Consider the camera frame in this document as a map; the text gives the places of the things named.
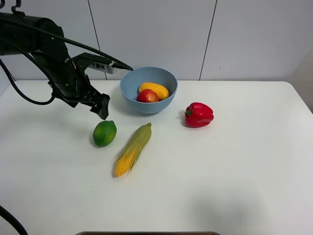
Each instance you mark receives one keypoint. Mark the corn cob with husk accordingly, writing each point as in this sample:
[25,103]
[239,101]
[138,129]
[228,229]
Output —
[130,154]

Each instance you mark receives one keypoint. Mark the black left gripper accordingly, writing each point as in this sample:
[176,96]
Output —
[71,86]

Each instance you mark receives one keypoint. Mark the blue plastic bowl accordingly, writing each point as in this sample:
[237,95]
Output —
[130,83]

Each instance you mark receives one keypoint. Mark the red peach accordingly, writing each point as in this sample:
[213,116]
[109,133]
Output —
[147,96]

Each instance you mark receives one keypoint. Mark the green lime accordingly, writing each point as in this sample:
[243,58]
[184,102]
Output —
[104,133]

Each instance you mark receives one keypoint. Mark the red bell pepper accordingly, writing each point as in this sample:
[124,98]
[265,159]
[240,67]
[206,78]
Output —
[198,115]

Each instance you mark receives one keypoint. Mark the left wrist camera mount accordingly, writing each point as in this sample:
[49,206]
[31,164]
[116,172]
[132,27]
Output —
[95,64]

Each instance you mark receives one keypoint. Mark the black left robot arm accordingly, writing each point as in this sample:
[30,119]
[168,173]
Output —
[40,40]

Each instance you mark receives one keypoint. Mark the yellow mango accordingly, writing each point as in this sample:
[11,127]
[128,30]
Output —
[160,90]

